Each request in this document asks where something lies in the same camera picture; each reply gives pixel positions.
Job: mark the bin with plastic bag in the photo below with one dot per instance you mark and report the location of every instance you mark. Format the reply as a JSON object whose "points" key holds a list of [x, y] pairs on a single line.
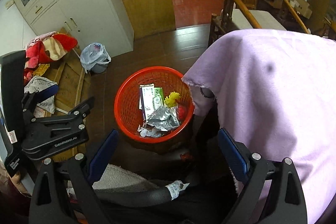
{"points": [[94, 56]]}

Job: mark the cardboard box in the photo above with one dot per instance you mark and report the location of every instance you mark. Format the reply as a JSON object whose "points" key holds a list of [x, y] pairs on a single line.
{"points": [[302, 5]]}

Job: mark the grey fleece cloth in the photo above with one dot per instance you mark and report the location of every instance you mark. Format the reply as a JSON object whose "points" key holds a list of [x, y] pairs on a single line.
{"points": [[120, 176]]}

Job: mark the purple printed tablecloth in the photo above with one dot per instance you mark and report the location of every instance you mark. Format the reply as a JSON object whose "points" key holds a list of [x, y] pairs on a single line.
{"points": [[275, 95]]}

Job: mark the white tissue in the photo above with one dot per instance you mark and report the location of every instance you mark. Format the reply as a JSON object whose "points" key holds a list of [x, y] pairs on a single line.
{"points": [[148, 131]]}

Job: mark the white drink carton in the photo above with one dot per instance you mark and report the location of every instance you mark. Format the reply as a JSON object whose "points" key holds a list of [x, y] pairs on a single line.
{"points": [[158, 96]]}

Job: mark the red pompom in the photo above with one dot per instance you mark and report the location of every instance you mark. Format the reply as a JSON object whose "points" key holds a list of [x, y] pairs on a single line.
{"points": [[182, 111]]}

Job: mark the red patterned blanket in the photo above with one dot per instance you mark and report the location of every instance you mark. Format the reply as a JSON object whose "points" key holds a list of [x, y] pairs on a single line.
{"points": [[52, 48]]}

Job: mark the yellow pompom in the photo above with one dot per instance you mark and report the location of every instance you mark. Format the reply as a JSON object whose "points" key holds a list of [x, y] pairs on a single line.
{"points": [[172, 99]]}

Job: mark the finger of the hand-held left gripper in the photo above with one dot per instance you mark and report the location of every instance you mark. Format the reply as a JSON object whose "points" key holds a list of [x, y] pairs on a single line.
{"points": [[78, 111], [48, 92]]}

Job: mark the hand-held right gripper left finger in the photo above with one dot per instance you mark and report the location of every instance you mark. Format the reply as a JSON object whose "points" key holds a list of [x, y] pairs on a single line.
{"points": [[103, 153]]}

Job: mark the silver wrapper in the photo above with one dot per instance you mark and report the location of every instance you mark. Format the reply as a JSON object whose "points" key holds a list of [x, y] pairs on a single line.
{"points": [[162, 117]]}

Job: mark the crumpled newspaper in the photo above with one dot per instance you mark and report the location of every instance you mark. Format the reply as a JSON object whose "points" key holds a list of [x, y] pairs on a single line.
{"points": [[42, 82]]}

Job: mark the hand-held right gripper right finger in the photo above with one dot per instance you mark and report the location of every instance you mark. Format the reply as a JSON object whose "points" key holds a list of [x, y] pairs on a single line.
{"points": [[232, 153]]}

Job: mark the purple and white box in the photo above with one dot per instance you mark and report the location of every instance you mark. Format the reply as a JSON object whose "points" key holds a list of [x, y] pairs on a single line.
{"points": [[146, 100]]}

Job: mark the red plastic basket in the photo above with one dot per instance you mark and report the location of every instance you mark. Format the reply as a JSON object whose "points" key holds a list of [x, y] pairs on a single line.
{"points": [[128, 108]]}

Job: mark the grey seat cushion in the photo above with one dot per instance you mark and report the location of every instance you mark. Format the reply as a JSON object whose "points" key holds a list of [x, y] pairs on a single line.
{"points": [[260, 19]]}

